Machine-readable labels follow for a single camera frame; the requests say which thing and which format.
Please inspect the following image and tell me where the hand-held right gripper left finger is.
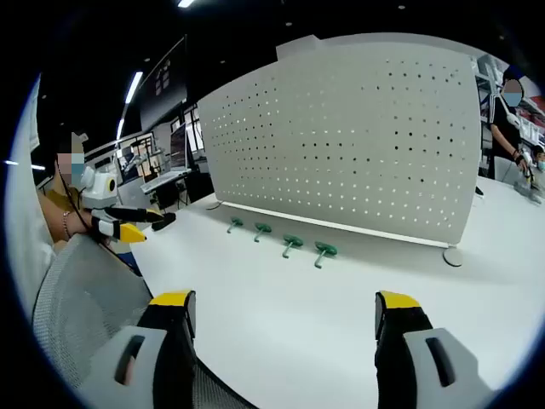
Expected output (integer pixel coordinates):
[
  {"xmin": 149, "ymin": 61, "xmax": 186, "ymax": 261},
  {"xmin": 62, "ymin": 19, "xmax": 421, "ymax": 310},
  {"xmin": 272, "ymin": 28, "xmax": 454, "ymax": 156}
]
[{"xmin": 79, "ymin": 291, "xmax": 198, "ymax": 409}]

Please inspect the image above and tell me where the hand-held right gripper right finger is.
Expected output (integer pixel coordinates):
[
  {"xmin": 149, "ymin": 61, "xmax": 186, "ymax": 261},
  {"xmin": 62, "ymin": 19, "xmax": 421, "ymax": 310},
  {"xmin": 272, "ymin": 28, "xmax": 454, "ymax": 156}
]
[{"xmin": 374, "ymin": 291, "xmax": 504, "ymax": 409}]

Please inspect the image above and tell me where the white perforated mounting plate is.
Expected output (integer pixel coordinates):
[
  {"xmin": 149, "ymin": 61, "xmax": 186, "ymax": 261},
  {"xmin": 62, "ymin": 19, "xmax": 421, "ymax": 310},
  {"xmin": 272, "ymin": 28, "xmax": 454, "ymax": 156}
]
[{"xmin": 197, "ymin": 32, "xmax": 481, "ymax": 268}]

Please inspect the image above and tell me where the person's left hand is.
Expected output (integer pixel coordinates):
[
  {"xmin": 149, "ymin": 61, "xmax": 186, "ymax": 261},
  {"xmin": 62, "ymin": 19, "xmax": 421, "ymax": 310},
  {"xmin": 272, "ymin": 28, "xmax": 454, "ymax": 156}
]
[{"xmin": 69, "ymin": 208, "xmax": 111, "ymax": 245}]

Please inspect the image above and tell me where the white office desk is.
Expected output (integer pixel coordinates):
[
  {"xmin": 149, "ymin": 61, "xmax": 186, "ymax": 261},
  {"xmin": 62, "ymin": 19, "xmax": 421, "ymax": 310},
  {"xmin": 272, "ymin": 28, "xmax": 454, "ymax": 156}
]
[{"xmin": 139, "ymin": 167, "xmax": 193, "ymax": 195}]

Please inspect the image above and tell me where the grey mesh office chair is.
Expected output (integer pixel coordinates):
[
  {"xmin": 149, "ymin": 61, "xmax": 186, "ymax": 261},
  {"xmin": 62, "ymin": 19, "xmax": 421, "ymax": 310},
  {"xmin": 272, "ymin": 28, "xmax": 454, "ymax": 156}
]
[{"xmin": 32, "ymin": 233, "xmax": 259, "ymax": 409}]

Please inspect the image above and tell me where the computer monitor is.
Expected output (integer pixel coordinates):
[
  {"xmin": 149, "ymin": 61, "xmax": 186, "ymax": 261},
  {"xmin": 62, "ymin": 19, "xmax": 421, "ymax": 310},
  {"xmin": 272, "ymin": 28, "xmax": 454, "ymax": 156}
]
[{"xmin": 169, "ymin": 122, "xmax": 188, "ymax": 170}]

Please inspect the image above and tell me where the black hanging screen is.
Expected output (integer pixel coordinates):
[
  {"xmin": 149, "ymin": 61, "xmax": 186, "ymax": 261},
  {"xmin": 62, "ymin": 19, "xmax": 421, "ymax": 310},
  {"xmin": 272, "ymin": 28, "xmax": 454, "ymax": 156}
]
[{"xmin": 139, "ymin": 35, "xmax": 189, "ymax": 131}]

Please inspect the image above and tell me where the thin black device cable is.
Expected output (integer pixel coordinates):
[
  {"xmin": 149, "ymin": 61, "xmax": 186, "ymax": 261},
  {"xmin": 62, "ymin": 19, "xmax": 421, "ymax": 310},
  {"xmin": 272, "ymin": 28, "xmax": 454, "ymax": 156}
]
[{"xmin": 57, "ymin": 168, "xmax": 93, "ymax": 231}]

